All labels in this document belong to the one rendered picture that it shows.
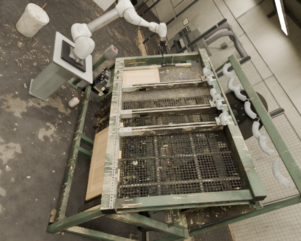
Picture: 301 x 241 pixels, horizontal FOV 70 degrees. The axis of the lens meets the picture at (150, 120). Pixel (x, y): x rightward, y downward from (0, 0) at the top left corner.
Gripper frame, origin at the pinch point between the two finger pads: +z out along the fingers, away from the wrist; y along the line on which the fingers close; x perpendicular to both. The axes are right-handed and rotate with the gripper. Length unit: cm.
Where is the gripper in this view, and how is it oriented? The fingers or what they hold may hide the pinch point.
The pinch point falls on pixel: (162, 53)
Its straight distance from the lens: 314.9
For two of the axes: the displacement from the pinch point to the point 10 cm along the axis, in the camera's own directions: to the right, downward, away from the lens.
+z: 0.4, 6.7, 7.4
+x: 0.6, 7.4, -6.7
